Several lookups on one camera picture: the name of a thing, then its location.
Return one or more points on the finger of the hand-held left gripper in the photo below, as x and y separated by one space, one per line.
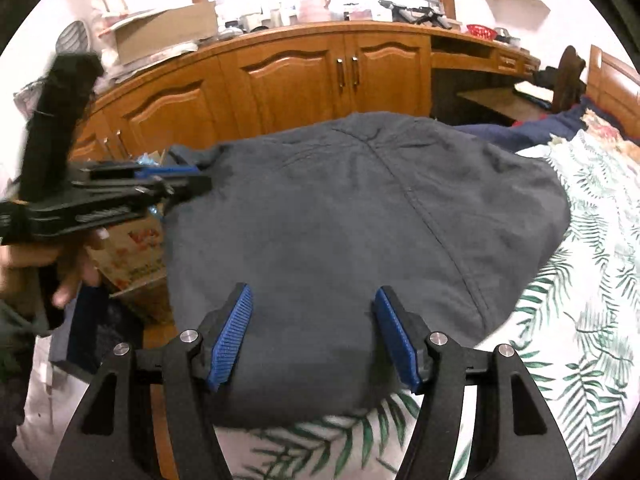
165 171
190 187

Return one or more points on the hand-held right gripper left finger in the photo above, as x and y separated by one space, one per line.
230 335

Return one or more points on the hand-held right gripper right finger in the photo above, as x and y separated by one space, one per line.
397 340

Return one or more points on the black jacket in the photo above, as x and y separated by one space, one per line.
350 235

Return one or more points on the person's left forearm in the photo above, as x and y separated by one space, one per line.
12 330

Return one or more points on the person's left hand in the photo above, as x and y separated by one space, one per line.
40 257

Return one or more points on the printed cardboard box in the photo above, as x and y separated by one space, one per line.
132 255

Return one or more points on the dark blue box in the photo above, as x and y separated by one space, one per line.
87 330

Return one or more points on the wooden desk cabinet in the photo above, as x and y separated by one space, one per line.
280 80

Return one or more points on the plain cardboard box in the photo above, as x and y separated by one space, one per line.
165 30

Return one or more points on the white fan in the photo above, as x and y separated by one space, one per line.
72 35

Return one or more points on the row of small containers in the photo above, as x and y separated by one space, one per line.
260 20

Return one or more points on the bed with palm-leaf sheet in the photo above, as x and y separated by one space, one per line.
590 310

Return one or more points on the pink bottle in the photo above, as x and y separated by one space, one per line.
314 7

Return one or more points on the black hand-held devices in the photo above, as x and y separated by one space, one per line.
425 15

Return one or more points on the floral quilt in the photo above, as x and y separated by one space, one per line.
605 127

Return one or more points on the dark wooden chair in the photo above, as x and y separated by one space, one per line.
567 75

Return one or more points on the red basket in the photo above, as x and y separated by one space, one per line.
480 31

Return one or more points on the grey metal object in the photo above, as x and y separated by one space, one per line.
505 35

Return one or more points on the wooden headboard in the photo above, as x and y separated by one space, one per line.
612 85

